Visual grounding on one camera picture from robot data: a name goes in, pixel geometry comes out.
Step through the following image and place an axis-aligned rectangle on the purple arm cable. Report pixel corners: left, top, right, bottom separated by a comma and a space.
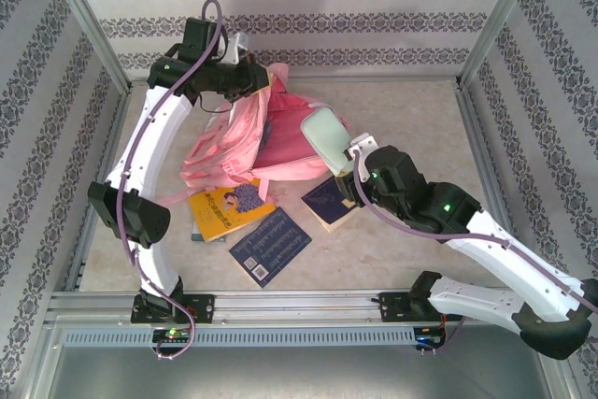
352, 150, 598, 353
114, 0, 224, 363

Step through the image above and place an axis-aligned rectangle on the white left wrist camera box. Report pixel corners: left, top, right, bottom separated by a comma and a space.
227, 33, 251, 66

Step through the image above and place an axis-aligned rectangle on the aluminium frame post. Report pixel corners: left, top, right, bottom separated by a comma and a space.
456, 0, 548, 91
39, 0, 135, 94

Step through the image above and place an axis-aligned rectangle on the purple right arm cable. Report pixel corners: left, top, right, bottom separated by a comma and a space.
352, 150, 598, 353

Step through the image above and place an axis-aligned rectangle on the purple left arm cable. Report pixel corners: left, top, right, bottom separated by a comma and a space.
114, 0, 224, 363

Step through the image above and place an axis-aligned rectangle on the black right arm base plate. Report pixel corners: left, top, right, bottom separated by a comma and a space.
378, 291, 464, 324

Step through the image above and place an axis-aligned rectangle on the pink backpack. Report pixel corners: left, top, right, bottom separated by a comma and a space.
161, 62, 351, 207

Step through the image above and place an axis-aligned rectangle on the thin black left camera cable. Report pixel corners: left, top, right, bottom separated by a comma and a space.
192, 93, 221, 114

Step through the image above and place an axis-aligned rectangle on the light green notebook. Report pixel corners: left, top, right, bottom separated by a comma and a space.
301, 107, 355, 177

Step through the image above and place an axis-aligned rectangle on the grey slotted cable duct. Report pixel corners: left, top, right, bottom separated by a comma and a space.
62, 327, 418, 349

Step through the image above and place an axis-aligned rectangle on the controller board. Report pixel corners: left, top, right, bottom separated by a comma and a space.
414, 326, 449, 349
151, 327, 192, 345

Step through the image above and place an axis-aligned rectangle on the navy book with white text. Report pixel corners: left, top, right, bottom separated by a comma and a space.
228, 206, 313, 289

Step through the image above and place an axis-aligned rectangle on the aluminium table side rail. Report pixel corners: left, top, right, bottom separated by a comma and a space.
455, 83, 534, 288
63, 83, 135, 292

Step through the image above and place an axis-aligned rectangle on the navy book with yellow label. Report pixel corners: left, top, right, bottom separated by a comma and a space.
300, 176, 362, 235

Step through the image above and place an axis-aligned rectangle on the aluminium table back rail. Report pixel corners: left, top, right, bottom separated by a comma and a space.
128, 75, 463, 88

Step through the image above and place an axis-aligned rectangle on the right controller board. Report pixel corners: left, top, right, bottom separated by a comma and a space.
414, 326, 449, 349

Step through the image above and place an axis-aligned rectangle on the left controller board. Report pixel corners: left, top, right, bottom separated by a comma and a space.
151, 327, 192, 345

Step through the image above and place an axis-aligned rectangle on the yellow cartoon cover book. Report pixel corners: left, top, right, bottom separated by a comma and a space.
187, 178, 278, 244

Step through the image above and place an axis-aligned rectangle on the grey metal sheet panel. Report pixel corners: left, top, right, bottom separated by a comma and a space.
46, 345, 557, 399

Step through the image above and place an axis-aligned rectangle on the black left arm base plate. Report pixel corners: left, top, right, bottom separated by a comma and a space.
130, 293, 217, 324

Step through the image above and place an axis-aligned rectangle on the aluminium mounting rail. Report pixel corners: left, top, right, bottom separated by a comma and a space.
44, 290, 548, 328

